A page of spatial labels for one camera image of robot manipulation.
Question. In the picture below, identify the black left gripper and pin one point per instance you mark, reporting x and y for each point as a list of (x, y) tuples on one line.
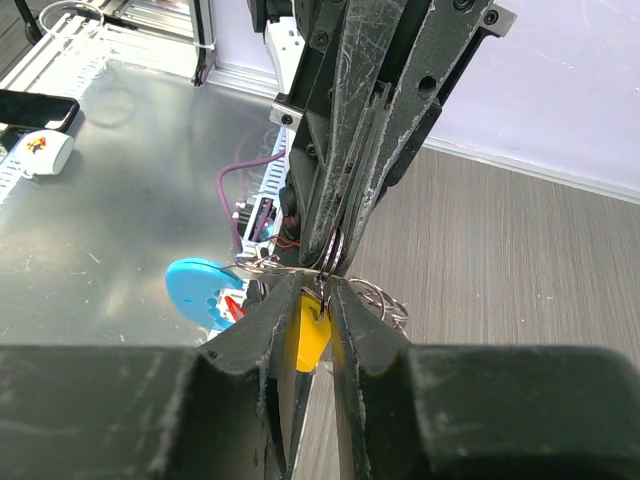
[(371, 83)]

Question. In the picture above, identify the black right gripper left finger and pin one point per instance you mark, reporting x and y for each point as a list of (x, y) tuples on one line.
[(223, 410)]

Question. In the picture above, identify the white slotted cable duct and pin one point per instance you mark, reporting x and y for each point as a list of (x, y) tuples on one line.
[(264, 215)]

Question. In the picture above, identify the red key tag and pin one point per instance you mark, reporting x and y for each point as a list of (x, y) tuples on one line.
[(234, 308)]

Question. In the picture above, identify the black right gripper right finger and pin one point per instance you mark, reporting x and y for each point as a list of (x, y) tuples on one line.
[(410, 411)]

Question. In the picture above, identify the white mug with print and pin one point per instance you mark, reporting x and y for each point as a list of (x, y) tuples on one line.
[(43, 153)]

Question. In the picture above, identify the black smartphone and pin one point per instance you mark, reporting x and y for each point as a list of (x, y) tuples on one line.
[(37, 111)]

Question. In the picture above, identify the yellow key tag with keys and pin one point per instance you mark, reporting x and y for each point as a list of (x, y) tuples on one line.
[(315, 331)]

